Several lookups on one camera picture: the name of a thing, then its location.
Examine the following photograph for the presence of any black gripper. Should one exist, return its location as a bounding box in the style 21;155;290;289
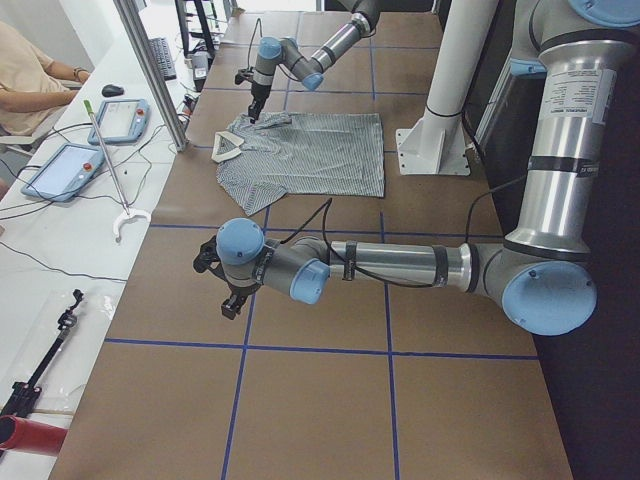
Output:
248;82;271;123
215;269;261;319

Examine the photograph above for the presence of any navy white striped polo shirt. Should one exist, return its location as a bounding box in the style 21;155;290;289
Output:
211;112;385;216

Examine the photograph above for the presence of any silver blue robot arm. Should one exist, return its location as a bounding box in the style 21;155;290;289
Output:
200;1;639;336
234;0;381;123

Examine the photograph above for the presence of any black keyboard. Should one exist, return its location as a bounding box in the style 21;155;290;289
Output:
148;37;177;80

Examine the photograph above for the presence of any far blue teach pendant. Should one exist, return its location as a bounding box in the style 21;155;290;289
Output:
95;99;150;145

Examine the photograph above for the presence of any blue teach pendant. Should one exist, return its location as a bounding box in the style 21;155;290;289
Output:
21;143;104;202
95;99;150;145

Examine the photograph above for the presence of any metal reacher grabber stick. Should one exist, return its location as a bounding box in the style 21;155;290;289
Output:
83;100;151;243

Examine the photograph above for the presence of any black computer mouse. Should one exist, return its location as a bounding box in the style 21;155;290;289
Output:
101;84;124;98

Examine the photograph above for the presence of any near blue teach pendant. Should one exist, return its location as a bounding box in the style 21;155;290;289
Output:
21;143;104;202

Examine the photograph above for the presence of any seated person beige shirt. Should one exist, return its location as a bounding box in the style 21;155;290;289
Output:
1;23;91;136

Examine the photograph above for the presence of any red cylinder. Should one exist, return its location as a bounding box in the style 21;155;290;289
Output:
1;415;68;456

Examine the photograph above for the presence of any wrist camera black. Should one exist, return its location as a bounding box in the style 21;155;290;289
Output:
234;67;254;85
193;236;220;273

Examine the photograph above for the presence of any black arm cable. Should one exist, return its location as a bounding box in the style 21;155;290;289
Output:
245;17;295;81
287;172;530;290

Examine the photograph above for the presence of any aluminium frame post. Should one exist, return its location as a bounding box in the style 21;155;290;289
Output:
113;0;188;152

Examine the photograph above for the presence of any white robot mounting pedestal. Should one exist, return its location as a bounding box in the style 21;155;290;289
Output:
396;0;498;176

